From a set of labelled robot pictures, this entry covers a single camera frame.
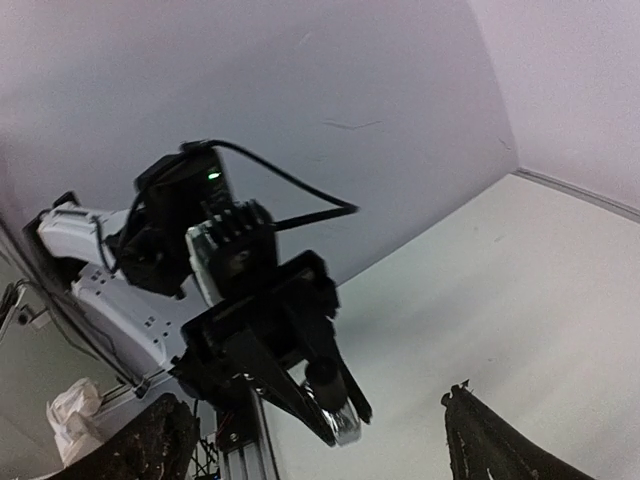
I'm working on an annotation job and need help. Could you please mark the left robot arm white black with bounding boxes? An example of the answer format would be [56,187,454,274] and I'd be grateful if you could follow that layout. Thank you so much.
[26,140,373,451]

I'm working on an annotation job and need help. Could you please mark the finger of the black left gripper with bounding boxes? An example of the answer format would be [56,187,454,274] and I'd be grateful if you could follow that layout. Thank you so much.
[234,329,336,447]
[321,319,373,425]

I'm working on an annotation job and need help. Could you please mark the clear nail polish bottle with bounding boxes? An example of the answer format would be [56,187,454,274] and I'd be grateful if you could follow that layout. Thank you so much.
[302,377,362,447]

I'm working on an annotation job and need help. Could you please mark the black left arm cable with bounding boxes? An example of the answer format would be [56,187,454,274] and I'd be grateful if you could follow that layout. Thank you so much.
[92,139,362,274]

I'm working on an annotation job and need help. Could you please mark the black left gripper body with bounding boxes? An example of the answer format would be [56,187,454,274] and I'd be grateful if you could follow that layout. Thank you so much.
[119,144,342,400]

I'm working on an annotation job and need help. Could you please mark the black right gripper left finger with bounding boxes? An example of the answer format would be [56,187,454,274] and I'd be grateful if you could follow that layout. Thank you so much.
[52,393,200,480]

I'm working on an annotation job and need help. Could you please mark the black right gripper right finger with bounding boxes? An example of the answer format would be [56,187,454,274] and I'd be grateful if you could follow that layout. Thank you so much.
[441,382,589,480]

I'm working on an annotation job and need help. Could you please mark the black nail polish brush cap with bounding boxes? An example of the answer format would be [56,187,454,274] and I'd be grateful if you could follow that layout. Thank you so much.
[305,356,348,412]

